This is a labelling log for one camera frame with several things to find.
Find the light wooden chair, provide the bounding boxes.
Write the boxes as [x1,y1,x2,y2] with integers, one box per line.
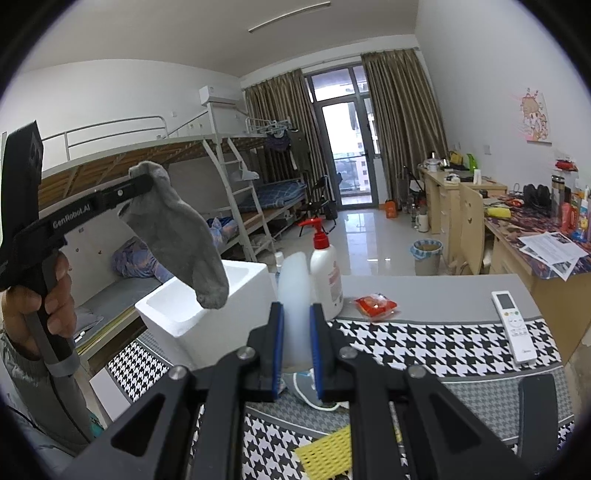
[445,182,485,275]

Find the cartoon wall poster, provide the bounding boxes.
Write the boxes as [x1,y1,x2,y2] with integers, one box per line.
[510,85,553,145]

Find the black headphones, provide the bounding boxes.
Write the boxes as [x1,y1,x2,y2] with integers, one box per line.
[522,184,552,215]

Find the steel thermos bottle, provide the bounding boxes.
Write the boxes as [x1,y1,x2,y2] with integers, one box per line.
[550,174,566,217]

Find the white metal bunk bed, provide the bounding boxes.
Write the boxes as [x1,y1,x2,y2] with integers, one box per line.
[226,115,311,234]
[39,115,264,365]

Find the blue plaid bedding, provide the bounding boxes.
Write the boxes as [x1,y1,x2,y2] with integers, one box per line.
[256,180,308,210]

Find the white remote control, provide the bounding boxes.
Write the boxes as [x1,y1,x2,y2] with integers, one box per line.
[491,290,539,368]

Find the grey mattress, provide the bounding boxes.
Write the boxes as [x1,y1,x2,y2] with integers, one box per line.
[74,276,163,326]

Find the colourful desk mat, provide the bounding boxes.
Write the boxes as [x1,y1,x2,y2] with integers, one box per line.
[485,194,591,280]

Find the light wooden desk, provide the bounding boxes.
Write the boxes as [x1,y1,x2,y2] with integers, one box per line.
[482,194,591,365]
[418,166,509,241]

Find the printed paper sheets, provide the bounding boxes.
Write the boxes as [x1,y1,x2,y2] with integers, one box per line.
[517,232,589,281]

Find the yellow dish cloth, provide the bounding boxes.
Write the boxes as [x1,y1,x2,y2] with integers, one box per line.
[294,425,354,476]

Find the black flat object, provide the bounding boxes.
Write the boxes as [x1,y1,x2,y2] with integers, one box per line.
[518,374,570,446]

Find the grey sock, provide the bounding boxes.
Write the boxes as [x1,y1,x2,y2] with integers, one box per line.
[119,161,230,309]

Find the blue-lined trash bin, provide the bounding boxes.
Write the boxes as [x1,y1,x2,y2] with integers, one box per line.
[410,240,444,276]

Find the brown curtain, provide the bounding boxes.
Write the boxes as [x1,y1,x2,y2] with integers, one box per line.
[244,69,324,185]
[361,48,448,204]

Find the red snack packet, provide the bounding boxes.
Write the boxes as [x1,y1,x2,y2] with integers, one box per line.
[353,292,399,322]

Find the dark hanging clothes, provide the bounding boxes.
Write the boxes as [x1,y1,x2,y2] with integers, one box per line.
[265,127,310,171]

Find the blue patterned quilt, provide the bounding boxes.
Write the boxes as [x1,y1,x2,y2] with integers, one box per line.
[111,217,241,280]

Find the person's left forearm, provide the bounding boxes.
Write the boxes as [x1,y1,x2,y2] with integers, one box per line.
[0,330,100,467]

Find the houndstooth table cloth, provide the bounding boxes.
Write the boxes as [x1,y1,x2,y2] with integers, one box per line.
[107,316,578,480]

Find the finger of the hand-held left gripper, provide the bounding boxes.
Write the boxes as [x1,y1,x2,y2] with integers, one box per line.
[102,173,156,209]

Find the black folding chair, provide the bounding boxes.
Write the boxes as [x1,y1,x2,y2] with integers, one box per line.
[302,175,340,232]

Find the white lotion pump bottle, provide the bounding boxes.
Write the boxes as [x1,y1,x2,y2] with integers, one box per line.
[299,218,345,320]

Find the grey pillow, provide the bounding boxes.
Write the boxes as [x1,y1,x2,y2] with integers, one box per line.
[74,307,105,331]

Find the ceiling tube lamp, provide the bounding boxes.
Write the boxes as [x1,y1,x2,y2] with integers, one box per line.
[248,1,332,33]

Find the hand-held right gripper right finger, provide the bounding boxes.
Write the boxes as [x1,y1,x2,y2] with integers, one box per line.
[310,302,539,480]

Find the glass balcony door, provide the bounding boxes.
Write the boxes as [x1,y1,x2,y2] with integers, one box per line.
[305,65,384,208]

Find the white cloth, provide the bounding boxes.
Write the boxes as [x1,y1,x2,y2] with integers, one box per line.
[277,253,315,372]

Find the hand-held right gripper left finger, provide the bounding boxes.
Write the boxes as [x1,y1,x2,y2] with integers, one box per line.
[60,302,284,480]

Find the white foam box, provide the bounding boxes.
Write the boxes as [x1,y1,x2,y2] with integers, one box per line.
[135,259,280,370]

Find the white air conditioner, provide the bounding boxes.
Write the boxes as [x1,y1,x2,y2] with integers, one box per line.
[199,85,243,107]

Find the person's left hand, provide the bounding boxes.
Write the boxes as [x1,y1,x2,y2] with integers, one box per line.
[1,253,77,360]

